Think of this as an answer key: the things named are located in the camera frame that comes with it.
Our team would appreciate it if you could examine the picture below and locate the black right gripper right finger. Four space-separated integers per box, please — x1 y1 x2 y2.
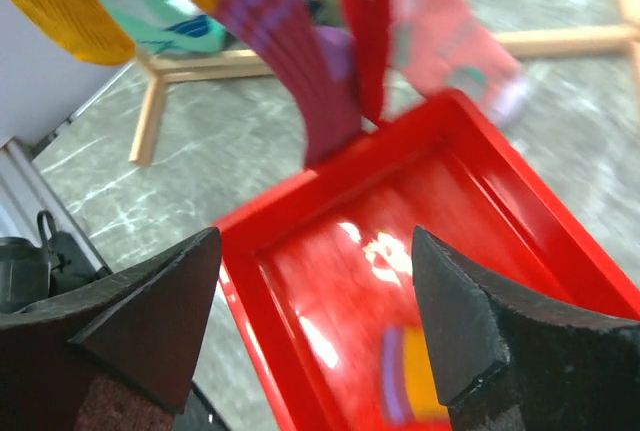
412 227 639 430

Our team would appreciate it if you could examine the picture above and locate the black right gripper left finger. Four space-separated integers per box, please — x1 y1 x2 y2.
1 227 221 430

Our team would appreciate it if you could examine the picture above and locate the purple maroon sock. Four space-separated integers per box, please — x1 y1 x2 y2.
381 326 449 427
213 0 361 166

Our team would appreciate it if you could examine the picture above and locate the pink ribbed sock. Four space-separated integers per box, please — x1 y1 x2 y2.
391 0 527 126

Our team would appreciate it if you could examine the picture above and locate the red cat pattern sock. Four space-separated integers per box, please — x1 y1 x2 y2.
340 0 391 124

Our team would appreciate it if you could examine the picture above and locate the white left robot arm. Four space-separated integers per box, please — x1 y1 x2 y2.
1 210 112 314

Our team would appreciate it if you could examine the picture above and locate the red plastic tray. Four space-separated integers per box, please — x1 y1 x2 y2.
218 91 639 430

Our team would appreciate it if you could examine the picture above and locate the teal patterned sock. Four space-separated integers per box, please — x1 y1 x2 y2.
99 0 226 55

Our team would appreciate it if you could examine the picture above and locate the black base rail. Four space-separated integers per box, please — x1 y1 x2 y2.
172 382 231 431

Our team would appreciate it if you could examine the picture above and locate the wooden clothes rack frame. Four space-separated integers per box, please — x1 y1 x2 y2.
128 0 640 168

